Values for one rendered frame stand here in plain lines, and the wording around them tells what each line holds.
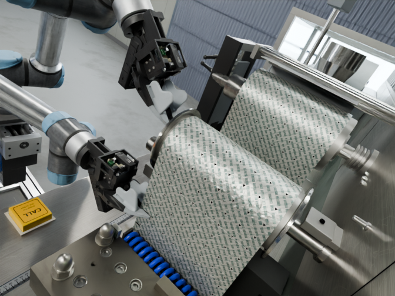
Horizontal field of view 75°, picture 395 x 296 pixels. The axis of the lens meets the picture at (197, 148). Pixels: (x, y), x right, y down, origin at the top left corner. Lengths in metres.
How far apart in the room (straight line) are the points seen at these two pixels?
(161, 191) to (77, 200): 0.38
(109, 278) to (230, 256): 0.23
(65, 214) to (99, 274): 0.29
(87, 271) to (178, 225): 0.18
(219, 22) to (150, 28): 3.70
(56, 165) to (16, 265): 0.23
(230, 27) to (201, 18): 0.54
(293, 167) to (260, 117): 0.14
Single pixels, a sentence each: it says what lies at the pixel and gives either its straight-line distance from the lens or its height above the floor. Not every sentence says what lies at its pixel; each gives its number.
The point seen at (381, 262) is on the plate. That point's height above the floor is 1.37.
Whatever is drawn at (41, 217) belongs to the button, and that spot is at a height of 0.92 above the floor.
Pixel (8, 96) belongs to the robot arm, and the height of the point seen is 1.11.
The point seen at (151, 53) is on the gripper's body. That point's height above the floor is 1.39.
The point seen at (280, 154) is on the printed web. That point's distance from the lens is 0.63.
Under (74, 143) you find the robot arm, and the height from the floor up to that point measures 1.14.
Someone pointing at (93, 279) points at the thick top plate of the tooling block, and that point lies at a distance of 0.55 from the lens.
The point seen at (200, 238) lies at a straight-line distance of 0.50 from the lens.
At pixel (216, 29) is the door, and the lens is 4.23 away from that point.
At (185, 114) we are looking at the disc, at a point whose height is 1.32.
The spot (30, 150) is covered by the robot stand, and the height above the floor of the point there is 0.71.
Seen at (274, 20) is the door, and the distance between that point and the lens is 3.80.
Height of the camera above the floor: 1.51
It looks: 30 degrees down
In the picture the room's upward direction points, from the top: 24 degrees clockwise
